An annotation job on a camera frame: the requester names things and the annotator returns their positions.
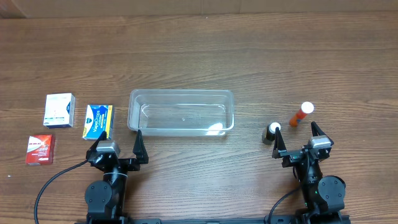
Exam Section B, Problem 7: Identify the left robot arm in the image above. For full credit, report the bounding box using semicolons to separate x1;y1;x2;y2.
85;131;149;223

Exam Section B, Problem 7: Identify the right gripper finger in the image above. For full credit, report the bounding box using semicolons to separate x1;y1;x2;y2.
311;121;326;137
272;127;287;159

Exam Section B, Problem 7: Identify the dark bottle white cap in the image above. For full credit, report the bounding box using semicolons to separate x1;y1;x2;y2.
262;122;281;145

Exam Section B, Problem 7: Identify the blue yellow VapoDrops box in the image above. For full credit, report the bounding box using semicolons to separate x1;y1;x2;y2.
82;105;114;140

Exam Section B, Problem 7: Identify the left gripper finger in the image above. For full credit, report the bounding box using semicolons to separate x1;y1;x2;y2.
133;130;149;164
89;131;107;152

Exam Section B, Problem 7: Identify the red medicine box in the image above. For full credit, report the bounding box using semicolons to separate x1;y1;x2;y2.
25;134;55;166

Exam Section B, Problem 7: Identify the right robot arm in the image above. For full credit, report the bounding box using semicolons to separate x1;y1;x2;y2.
265;121;350;224

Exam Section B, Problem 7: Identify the clear plastic container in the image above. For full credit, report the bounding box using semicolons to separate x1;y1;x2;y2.
127;89;234;137

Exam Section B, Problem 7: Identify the white medicine box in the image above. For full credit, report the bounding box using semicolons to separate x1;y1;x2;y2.
43;93;75;128

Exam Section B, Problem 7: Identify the orange tube white cap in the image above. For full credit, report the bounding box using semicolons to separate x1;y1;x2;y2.
289;101;315;127

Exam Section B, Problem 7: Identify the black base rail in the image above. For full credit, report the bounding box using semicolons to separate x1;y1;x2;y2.
77;215;351;224

